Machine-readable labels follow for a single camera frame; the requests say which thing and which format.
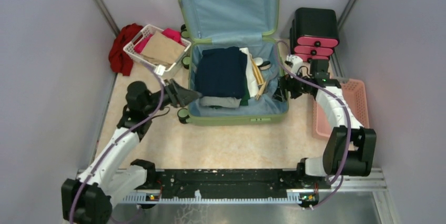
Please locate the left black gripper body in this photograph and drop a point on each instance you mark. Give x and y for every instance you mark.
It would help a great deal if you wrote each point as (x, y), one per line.
(168, 93)

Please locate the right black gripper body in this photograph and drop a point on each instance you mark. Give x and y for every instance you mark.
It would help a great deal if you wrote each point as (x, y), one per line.
(296, 85)

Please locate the grey garment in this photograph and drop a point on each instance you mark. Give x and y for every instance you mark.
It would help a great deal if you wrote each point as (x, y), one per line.
(225, 102)

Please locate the navy blue garment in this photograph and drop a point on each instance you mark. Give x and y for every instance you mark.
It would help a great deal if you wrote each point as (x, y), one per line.
(222, 73)

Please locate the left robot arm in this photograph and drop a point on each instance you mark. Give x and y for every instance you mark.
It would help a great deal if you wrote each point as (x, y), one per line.
(95, 192)

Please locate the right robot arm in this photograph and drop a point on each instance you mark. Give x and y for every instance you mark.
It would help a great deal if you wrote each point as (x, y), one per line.
(350, 148)

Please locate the wooden stick bundle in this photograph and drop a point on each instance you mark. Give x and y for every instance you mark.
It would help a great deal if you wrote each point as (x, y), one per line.
(261, 82)

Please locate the round white black item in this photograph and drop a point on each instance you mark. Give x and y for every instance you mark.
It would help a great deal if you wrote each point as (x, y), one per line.
(261, 63)

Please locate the dark green folded garment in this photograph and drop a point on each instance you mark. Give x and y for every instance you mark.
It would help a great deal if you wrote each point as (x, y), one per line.
(245, 98)

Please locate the tan folded cloth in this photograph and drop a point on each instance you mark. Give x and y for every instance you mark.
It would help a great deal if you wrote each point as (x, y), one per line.
(159, 49)

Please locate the white plastic basket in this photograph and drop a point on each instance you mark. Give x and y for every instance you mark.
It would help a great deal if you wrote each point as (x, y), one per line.
(137, 57)

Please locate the black pink drawer cabinet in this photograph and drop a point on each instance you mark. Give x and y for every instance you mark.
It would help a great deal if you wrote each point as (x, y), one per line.
(313, 33)

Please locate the pink folded cloth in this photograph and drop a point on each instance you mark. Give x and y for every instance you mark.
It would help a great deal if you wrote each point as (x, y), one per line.
(168, 32)

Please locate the pink plastic basket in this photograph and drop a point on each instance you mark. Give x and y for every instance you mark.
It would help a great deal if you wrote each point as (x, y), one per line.
(354, 92)

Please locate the red cloth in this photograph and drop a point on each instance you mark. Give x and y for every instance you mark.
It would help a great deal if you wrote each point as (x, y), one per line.
(119, 61)

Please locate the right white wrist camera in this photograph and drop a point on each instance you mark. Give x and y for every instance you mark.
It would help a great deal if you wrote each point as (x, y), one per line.
(294, 62)

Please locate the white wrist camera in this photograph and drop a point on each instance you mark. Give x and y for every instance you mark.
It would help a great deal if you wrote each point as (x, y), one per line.
(159, 70)
(294, 62)

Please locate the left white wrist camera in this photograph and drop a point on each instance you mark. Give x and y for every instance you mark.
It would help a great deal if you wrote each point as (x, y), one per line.
(159, 70)

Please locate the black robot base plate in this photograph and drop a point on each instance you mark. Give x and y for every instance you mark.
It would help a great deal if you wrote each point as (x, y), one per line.
(233, 183)

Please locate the aluminium frame rail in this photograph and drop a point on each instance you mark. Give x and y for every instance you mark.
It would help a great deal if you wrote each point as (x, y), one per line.
(148, 194)

